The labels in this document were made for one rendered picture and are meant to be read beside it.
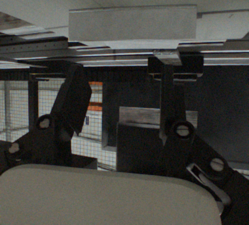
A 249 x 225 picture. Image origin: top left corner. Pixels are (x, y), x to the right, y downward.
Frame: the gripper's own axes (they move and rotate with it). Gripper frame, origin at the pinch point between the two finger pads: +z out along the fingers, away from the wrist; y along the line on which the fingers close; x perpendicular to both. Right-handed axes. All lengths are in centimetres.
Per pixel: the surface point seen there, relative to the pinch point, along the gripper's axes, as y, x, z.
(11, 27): -19.5, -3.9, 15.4
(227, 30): 8.5, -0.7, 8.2
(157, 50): 2.3, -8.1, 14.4
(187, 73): 8.7, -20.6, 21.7
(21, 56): -42, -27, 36
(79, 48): -9.1, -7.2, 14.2
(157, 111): 2.6, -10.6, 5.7
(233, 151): 30, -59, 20
